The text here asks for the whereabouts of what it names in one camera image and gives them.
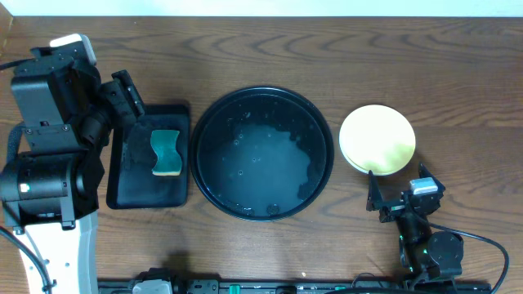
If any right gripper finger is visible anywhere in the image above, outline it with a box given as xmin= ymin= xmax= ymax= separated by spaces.
xmin=418 ymin=163 xmax=445 ymax=190
xmin=366 ymin=170 xmax=383 ymax=212

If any green yellow sponge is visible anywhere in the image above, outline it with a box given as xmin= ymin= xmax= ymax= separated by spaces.
xmin=150 ymin=130 xmax=182 ymax=176

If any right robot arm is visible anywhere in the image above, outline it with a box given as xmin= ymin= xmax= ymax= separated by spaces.
xmin=366 ymin=164 xmax=464 ymax=282

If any rectangular black tray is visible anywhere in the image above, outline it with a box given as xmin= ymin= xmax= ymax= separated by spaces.
xmin=106 ymin=105 xmax=190 ymax=209

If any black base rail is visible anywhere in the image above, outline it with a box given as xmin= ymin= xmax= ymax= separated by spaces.
xmin=97 ymin=268 xmax=491 ymax=294

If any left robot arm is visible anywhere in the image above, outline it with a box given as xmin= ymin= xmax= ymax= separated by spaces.
xmin=1 ymin=41 xmax=144 ymax=293

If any yellow plate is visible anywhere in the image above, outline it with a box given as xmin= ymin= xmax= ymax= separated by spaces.
xmin=338 ymin=105 xmax=416 ymax=175

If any mint plate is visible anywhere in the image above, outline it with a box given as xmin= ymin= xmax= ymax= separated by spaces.
xmin=342 ymin=152 xmax=395 ymax=176

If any round black tray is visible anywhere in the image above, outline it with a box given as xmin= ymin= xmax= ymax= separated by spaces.
xmin=189 ymin=86 xmax=334 ymax=222

